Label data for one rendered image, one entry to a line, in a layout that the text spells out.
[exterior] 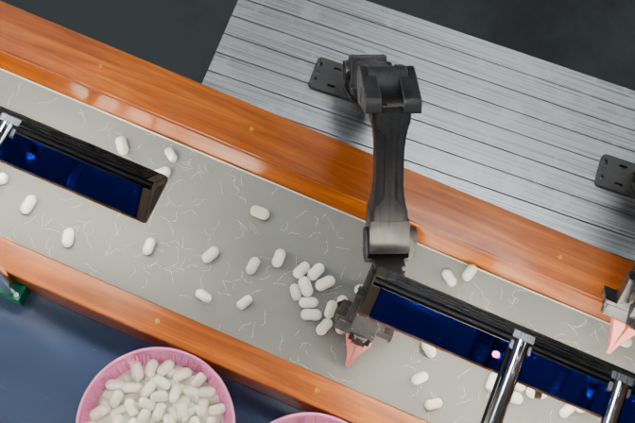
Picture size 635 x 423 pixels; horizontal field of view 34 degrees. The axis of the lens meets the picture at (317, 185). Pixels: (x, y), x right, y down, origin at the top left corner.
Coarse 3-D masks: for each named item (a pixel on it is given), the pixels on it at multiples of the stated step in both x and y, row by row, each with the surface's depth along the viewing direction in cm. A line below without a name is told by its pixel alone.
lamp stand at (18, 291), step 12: (12, 120) 156; (0, 132) 155; (12, 132) 156; (0, 144) 154; (0, 264) 176; (0, 276) 177; (0, 288) 188; (12, 288) 185; (24, 288) 188; (12, 300) 189; (24, 300) 190
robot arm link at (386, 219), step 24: (360, 72) 171; (408, 72) 172; (360, 96) 171; (408, 96) 166; (384, 120) 166; (408, 120) 167; (384, 144) 167; (384, 168) 168; (384, 192) 169; (384, 216) 170; (384, 240) 171; (408, 240) 172
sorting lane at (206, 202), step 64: (64, 128) 196; (128, 128) 197; (0, 192) 191; (64, 192) 192; (192, 192) 194; (256, 192) 195; (64, 256) 188; (128, 256) 189; (192, 256) 189; (256, 256) 190; (320, 256) 191; (448, 256) 193; (256, 320) 186; (320, 320) 187; (512, 320) 189; (576, 320) 190; (384, 384) 184; (448, 384) 184
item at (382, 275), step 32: (384, 288) 151; (416, 288) 153; (384, 320) 155; (416, 320) 153; (448, 320) 151; (480, 320) 151; (448, 352) 155; (480, 352) 152; (544, 352) 149; (576, 352) 153; (544, 384) 152; (576, 384) 150
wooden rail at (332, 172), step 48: (0, 48) 199; (48, 48) 199; (96, 48) 200; (96, 96) 197; (144, 96) 197; (192, 96) 198; (192, 144) 196; (240, 144) 195; (288, 144) 196; (336, 144) 196; (336, 192) 193; (432, 192) 194; (432, 240) 192; (480, 240) 192; (528, 240) 192; (576, 240) 193; (528, 288) 192; (576, 288) 190
